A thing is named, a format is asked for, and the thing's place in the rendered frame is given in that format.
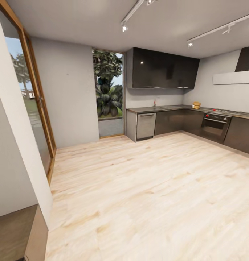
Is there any popcorn bag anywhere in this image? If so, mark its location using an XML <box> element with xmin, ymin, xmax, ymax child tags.
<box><xmin>193</xmin><ymin>102</ymin><xmax>200</xmax><ymax>109</ymax></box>

